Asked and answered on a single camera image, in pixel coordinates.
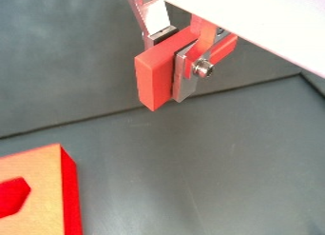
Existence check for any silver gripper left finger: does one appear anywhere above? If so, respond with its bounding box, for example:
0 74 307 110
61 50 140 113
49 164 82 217
128 0 177 49

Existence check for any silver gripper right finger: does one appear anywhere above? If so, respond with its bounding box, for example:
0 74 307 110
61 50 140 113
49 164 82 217
171 27 230 103

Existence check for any red double-square peg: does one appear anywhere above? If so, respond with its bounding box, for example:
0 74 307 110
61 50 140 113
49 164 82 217
134 15 237 111

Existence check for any red shape-sorting board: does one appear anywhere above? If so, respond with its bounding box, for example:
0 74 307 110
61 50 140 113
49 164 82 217
0 144 82 235

